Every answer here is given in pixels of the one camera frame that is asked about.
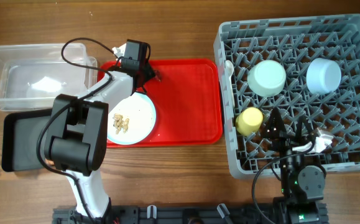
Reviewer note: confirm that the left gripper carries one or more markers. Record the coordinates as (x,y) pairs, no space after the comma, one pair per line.
(153,73)

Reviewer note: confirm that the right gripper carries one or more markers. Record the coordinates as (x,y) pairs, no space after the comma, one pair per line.
(280,132)

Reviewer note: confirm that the yellow cup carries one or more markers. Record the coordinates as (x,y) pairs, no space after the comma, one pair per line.
(249,121)

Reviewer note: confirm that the green bowl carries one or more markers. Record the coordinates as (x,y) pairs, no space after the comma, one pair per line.
(267,78)

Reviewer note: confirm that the light blue bowl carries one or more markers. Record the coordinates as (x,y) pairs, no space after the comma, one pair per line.
(323,76)

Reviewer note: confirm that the white plastic spoon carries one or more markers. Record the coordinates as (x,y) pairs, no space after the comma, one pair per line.
(229,69)

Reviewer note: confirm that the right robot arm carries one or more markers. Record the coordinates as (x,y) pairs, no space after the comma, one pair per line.
(302,184)

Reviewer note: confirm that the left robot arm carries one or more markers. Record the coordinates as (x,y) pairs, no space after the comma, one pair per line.
(73,141)

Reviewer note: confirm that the grey dishwasher rack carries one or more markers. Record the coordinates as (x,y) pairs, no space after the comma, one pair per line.
(293,42)

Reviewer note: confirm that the light blue plate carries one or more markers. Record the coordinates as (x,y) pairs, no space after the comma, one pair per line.
(141,114)

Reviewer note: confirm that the red serving tray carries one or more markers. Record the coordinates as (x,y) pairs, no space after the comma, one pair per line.
(187,103)

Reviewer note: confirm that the brown food scraps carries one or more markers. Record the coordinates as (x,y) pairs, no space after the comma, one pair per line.
(120,123)

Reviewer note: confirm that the clear plastic bin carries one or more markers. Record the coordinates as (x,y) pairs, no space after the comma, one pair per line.
(31,76)

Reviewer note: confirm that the black tray bin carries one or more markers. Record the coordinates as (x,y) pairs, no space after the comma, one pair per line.
(20,135)

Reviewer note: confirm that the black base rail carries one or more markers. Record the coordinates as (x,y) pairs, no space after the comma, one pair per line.
(220,214)

